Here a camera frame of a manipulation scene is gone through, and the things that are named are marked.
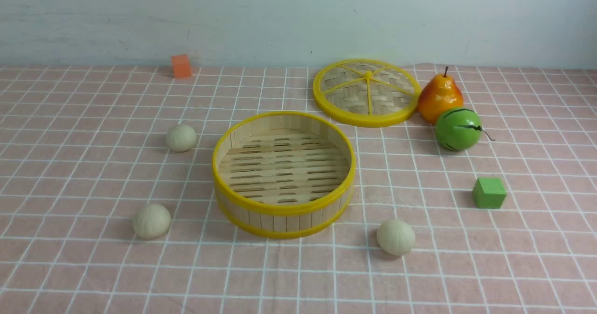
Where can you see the white bun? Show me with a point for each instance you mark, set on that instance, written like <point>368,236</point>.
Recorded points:
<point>396,237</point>
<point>151,221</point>
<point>181,138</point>

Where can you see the yellow-rimmed bamboo steamer tray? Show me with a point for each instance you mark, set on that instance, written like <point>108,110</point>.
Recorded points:
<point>284,175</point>

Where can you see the yellow-rimmed woven steamer lid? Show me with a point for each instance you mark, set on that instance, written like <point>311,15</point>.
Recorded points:
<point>366,93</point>

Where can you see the orange cube block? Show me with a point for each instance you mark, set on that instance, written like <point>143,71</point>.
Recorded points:
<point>181,66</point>

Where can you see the orange yellow toy pear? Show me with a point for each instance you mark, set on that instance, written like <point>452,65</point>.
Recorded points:
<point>439,95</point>

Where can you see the green toy watermelon ball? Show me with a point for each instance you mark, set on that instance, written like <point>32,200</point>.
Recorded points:
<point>459,129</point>

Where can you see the green cube block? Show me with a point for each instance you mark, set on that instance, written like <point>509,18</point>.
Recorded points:
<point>489,193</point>

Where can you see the pink checkered tablecloth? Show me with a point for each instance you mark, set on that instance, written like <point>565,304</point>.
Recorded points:
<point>83,148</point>

